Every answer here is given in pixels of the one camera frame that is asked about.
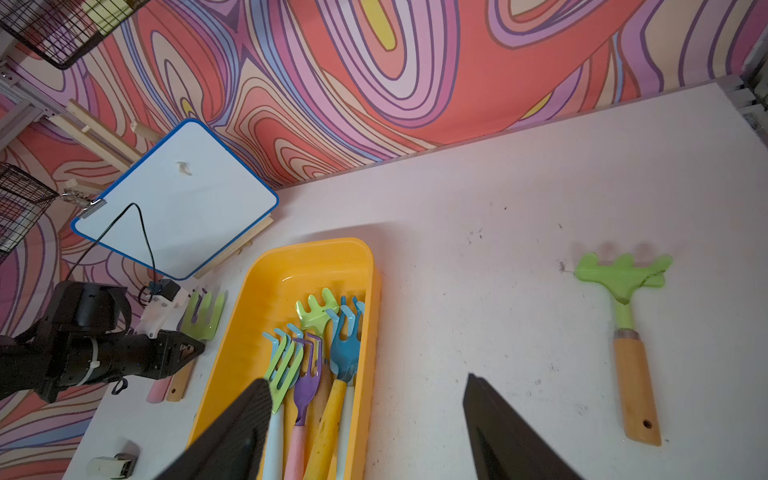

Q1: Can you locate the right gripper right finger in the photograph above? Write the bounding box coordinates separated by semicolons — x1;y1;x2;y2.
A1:
463;374;580;479

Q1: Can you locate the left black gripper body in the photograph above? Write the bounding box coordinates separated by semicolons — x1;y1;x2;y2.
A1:
23;281;205;403

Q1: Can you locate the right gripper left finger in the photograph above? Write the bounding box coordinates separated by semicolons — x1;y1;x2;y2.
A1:
158;378;272;480

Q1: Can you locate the light green fork wooden handle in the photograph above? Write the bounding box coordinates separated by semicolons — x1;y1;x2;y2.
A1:
165;289;227;402

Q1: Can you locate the purple rake pink handle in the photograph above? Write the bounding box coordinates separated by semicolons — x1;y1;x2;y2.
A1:
146;377;171;404

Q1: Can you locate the green rake wooden handle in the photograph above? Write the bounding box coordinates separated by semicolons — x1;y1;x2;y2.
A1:
574;252;673;446

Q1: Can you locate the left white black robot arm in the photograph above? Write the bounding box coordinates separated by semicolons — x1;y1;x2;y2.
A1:
1;281;205;403

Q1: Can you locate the yellow plastic storage tray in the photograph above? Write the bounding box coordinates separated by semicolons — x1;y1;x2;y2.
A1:
190;238;381;479

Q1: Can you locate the blue framed whiteboard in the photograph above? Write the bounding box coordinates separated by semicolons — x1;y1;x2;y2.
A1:
71;119;279;281

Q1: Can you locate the green fork blue handle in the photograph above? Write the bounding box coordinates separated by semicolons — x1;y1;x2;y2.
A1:
262;328;304;480

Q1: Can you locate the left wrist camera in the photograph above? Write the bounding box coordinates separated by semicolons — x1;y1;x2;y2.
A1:
135;278;191;338

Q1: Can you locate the purple fork pink handle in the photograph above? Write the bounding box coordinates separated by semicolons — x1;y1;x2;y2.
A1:
284;332;323;480

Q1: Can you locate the teal rake yellow handle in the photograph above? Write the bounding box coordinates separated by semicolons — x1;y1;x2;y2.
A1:
303;297;365;479

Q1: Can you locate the black wire basket left wall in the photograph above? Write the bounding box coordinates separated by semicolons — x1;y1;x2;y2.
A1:
1;163;59;262

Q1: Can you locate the black wire basket wall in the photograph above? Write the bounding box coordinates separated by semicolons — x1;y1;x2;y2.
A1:
1;163;59;262
1;0;146;70

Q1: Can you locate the black wire basket back wall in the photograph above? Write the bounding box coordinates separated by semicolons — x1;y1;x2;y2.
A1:
1;0;146;70

